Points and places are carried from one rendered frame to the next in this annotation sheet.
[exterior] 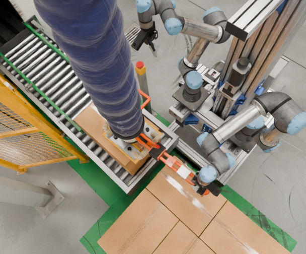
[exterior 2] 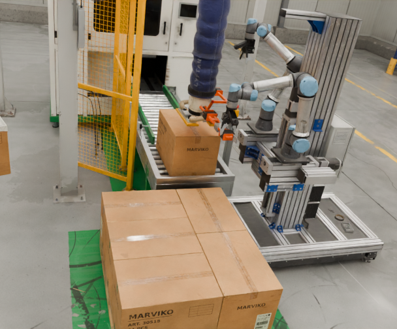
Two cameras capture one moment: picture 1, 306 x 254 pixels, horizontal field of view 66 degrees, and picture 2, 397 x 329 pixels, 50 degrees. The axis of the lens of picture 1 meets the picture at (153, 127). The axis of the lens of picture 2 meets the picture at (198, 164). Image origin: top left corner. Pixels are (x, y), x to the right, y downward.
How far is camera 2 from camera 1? 265 cm
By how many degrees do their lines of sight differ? 41
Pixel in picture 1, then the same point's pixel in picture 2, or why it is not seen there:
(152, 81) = (242, 181)
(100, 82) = (207, 8)
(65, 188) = (92, 197)
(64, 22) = not seen: outside the picture
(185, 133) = (244, 209)
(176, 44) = not seen: hidden behind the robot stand
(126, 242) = (126, 204)
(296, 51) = not seen: outside the picture
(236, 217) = (245, 242)
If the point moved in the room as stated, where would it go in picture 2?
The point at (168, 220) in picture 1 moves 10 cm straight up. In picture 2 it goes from (176, 212) to (178, 201)
